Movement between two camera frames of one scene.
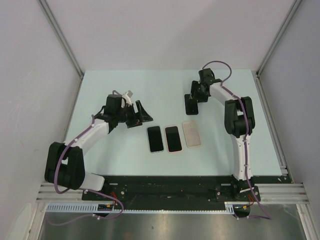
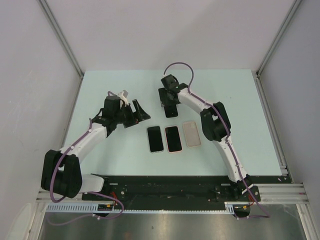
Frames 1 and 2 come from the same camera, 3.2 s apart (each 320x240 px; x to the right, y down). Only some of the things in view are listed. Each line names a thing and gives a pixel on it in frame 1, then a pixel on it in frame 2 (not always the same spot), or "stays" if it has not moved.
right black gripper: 194,94 -> 162,95
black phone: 155,139 stays
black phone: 191,105 -> 171,111
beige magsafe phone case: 192,134 stays
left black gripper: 135,120 stays
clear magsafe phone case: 155,139 stays
